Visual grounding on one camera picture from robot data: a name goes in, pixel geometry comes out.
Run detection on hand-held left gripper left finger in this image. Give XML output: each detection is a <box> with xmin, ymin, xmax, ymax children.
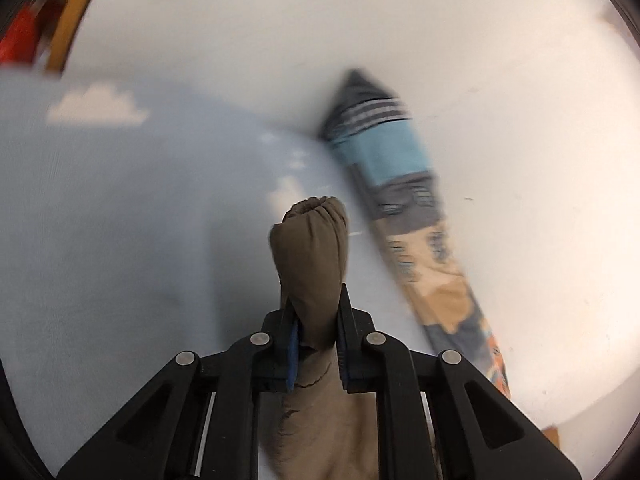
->
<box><xmin>57</xmin><ymin>305</ymin><xmax>302</xmax><ymax>480</ymax></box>

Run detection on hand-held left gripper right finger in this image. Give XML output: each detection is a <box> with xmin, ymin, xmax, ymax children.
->
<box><xmin>336</xmin><ymin>284</ymin><xmax>583</xmax><ymax>480</ymax></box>

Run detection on olive brown quilted blanket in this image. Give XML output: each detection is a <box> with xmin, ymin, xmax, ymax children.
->
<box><xmin>257</xmin><ymin>196</ymin><xmax>387</xmax><ymax>480</ymax></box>

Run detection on long patchwork pillow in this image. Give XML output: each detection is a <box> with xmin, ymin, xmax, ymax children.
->
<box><xmin>317</xmin><ymin>67</ymin><xmax>513</xmax><ymax>401</ymax></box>

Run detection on light blue cloud bed sheet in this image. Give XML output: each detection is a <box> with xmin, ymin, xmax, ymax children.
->
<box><xmin>0</xmin><ymin>72</ymin><xmax>441</xmax><ymax>478</ymax></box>

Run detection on red object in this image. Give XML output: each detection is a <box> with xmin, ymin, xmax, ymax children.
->
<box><xmin>0</xmin><ymin>2</ymin><xmax>45</xmax><ymax>66</ymax></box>

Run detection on wooden bed frame board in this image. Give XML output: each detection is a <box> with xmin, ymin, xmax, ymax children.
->
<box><xmin>42</xmin><ymin>0</ymin><xmax>113</xmax><ymax>77</ymax></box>

